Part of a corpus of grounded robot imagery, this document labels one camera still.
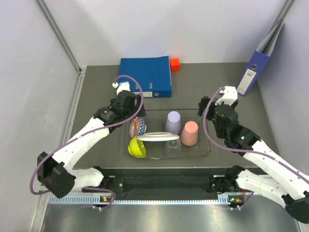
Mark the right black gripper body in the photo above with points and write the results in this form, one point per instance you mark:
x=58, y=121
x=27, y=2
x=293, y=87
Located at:
x=210, y=116

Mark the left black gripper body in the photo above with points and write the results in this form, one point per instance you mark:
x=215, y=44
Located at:
x=131, y=112

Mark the red blue patterned bowl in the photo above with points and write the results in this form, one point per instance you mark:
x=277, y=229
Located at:
x=137, y=127

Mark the pink plastic cup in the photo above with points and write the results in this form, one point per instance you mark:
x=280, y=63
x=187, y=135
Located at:
x=189, y=135

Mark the white watermelon plate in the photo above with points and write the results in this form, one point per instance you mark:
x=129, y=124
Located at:
x=157, y=137

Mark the lilac plastic cup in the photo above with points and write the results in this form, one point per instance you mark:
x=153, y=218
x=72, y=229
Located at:
x=173, y=122

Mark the clear glass tumbler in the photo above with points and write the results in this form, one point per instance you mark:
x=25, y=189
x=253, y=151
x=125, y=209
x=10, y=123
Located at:
x=172, y=148

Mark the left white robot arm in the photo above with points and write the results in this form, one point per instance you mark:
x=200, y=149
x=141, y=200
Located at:
x=56, y=171

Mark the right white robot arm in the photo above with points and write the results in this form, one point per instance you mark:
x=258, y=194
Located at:
x=287, y=186

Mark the blue lying binder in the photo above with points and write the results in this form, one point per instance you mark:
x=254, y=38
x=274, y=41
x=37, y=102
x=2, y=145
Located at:
x=152, y=74

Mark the yellow-green bowl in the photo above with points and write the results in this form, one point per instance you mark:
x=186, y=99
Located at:
x=136, y=148

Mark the red cube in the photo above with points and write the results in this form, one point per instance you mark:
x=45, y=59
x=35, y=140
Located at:
x=175, y=65

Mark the purple standing binder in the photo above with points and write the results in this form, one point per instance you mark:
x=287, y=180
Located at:
x=259, y=59

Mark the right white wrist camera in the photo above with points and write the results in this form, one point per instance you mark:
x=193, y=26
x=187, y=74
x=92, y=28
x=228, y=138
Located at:
x=229, y=96

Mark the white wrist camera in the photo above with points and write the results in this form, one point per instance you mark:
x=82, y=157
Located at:
x=121, y=87
x=229, y=96

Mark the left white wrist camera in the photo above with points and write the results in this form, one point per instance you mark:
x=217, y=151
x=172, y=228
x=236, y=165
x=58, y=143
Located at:
x=121, y=87

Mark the black wire dish rack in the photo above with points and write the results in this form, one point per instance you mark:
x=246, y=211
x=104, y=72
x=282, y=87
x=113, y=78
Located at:
x=155, y=121

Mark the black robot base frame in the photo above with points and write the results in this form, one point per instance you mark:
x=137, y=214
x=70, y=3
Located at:
x=166, y=183

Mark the grey cable duct rail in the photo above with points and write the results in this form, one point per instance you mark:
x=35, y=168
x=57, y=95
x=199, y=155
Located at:
x=104, y=200

